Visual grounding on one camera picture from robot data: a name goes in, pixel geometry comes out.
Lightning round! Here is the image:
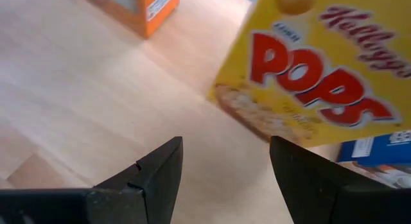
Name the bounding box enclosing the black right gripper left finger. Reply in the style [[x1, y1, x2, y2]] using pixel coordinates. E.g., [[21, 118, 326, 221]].
[[0, 136, 184, 224]]

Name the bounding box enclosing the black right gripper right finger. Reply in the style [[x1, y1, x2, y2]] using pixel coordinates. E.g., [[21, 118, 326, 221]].
[[270, 136, 411, 224]]

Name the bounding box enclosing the blue Frosted Flakes cereal box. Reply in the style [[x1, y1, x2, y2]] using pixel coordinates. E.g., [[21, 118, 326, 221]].
[[337, 130, 411, 189]]

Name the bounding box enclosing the yellow Corn Pops cereal box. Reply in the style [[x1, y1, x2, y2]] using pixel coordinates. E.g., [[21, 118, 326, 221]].
[[207, 0, 411, 148]]

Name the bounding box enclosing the orange Mini-Wheats cereal box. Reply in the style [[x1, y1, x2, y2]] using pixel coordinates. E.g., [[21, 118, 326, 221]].
[[78, 0, 180, 39]]

